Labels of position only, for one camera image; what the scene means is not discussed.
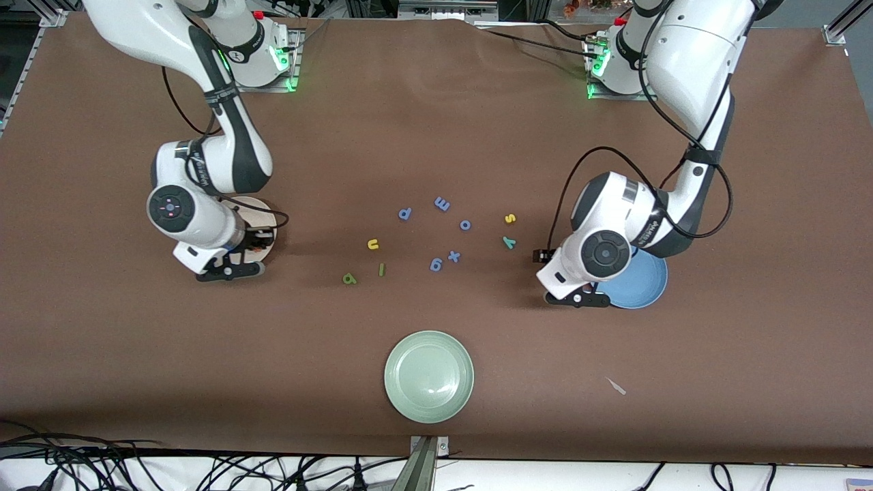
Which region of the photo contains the beige plate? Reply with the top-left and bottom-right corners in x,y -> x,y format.
222,196 -> 278,267

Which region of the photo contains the blue plate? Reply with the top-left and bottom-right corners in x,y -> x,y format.
600,256 -> 669,310

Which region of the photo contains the brown table cover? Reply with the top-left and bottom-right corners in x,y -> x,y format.
0,12 -> 873,468

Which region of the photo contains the pale green plate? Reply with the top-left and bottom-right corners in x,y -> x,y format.
383,330 -> 475,424

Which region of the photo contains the grey metal box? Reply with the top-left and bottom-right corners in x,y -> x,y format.
398,0 -> 500,20

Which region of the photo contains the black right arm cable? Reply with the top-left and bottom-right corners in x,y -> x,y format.
161,61 -> 291,233

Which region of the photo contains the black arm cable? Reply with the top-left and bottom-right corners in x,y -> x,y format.
161,61 -> 291,233
546,0 -> 735,254

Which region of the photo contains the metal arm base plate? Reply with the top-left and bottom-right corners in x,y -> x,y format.
227,27 -> 302,93
585,34 -> 649,102

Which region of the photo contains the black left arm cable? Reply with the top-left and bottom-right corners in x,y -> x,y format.
546,0 -> 735,254

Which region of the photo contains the black table cable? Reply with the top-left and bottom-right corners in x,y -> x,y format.
471,23 -> 601,59

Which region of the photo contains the grey metal post bracket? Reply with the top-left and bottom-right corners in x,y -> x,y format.
408,435 -> 451,491

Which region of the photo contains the black floor cable bundle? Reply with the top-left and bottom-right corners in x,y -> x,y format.
0,419 -> 168,491

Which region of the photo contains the aluminium frame rail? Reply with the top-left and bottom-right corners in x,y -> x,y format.
822,0 -> 873,47
0,0 -> 69,130

